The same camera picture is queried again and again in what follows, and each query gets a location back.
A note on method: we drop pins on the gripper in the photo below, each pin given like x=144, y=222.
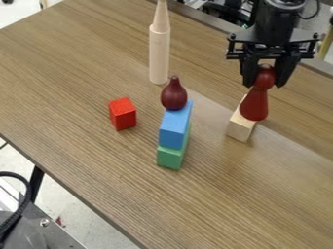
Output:
x=271, y=43

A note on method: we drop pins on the dark red pawn toy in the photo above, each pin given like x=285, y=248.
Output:
x=258, y=97

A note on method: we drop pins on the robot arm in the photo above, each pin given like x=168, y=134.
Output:
x=277, y=16

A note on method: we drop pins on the light wooden block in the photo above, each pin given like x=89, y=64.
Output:
x=241, y=127

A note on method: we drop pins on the blue rectangular block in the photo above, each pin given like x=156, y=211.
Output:
x=175, y=126

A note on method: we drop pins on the green rectangular block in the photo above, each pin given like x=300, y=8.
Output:
x=172, y=155

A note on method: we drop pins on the red cube block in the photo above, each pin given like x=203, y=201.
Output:
x=122, y=113

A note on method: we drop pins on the dark red teardrop toy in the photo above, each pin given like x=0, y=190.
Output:
x=174, y=95

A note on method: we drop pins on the light wooden cylinder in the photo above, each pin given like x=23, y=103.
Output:
x=159, y=55

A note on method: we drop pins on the light wooden cone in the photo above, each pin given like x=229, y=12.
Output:
x=161, y=16

